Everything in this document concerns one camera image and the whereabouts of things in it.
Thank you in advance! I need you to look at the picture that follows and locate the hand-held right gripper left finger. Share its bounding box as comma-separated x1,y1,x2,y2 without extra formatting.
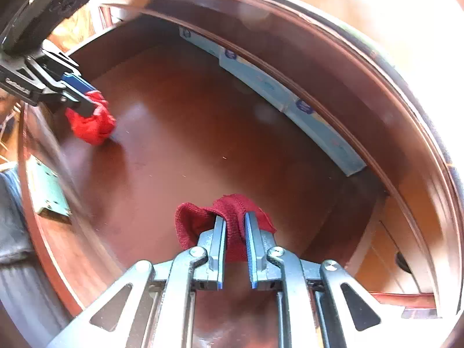
47,215,227,348

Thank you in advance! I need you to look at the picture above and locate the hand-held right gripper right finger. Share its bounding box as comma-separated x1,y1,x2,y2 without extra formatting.
244,212,421,348

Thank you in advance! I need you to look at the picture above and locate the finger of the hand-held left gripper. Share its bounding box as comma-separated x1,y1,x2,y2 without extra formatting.
36,87,98,117
40,40,99,95

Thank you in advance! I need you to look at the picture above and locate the small red underwear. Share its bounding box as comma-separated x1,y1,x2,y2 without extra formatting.
65,90,117,146

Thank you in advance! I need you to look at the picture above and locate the dark red knit underwear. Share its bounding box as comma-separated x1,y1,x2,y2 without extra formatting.
175,194,278,263

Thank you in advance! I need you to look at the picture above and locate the green metal lock plate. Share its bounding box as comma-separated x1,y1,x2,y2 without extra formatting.
27,154,71,223

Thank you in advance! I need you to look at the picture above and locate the person's leg in jeans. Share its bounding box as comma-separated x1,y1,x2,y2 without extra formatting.
0,167,73,348

